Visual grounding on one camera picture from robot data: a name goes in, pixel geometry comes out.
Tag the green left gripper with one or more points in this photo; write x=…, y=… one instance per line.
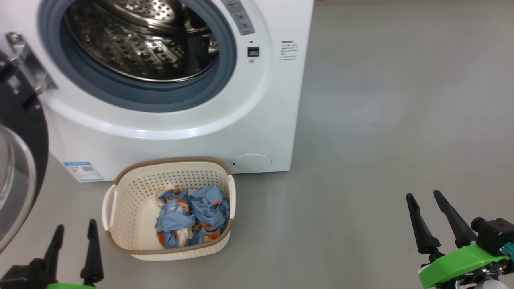
x=68, y=286

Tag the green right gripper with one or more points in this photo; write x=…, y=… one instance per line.
x=457, y=265

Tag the blue cartoon print garment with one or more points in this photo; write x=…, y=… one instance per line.
x=211, y=206

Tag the dark round glass washer door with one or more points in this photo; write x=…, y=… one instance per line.
x=24, y=116

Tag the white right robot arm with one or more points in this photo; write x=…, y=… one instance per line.
x=493, y=285

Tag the metal washer door hinge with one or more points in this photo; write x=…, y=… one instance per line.
x=30, y=64

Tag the white front-load washing machine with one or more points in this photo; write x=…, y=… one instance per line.
x=261, y=132

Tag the stainless steel washer drum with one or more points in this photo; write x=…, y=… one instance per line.
x=132, y=44

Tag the cream perforated laundry basket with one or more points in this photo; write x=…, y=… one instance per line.
x=132, y=216

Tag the blue energy label sticker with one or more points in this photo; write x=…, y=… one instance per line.
x=83, y=171

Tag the round white filter cover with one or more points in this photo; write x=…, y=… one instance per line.
x=252, y=163

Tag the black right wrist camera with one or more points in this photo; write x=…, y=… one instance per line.
x=494, y=235

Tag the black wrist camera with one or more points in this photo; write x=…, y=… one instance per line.
x=494, y=235
x=22, y=277

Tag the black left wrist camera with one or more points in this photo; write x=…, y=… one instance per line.
x=22, y=277

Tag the grey warning label sticker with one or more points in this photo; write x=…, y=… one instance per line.
x=241, y=18

